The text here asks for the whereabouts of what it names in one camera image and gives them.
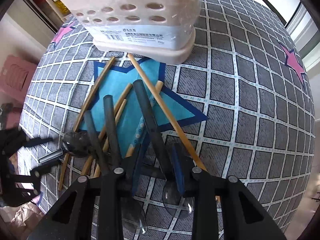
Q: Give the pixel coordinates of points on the pink plastic stool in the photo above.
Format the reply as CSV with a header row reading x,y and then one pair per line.
x,y
16,76

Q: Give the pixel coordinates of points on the black handled spoon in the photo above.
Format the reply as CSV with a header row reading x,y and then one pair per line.
x,y
118,208
82,144
176,205

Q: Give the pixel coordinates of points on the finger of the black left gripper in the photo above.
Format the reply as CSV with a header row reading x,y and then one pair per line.
x,y
44,168
36,141

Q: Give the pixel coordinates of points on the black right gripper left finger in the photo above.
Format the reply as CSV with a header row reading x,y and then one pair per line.
x,y
117,207

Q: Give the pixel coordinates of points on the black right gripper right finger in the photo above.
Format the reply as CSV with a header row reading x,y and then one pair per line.
x,y
194,182

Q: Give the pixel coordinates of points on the beige plastic utensil holder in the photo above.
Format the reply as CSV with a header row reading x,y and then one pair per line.
x,y
162,30

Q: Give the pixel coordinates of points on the grey checkered tablecloth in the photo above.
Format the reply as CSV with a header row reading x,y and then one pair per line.
x,y
241,75

